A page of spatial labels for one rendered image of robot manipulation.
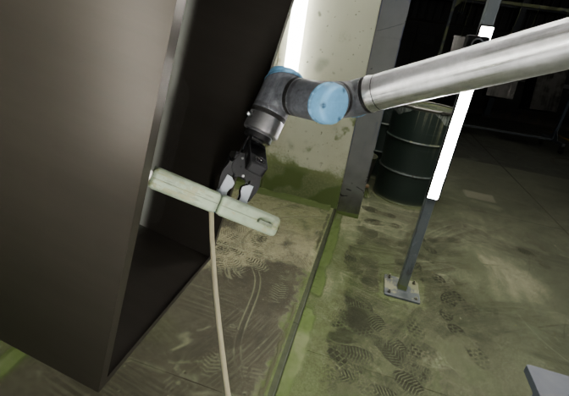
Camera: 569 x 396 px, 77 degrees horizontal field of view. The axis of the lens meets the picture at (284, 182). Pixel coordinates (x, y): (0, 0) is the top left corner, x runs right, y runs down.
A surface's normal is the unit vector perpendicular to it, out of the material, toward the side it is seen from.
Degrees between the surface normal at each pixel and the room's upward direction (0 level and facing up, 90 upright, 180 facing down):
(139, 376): 0
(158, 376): 0
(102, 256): 89
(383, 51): 90
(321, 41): 90
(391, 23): 90
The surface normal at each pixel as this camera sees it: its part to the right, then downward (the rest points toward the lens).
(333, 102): 0.68, 0.32
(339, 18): -0.26, 0.33
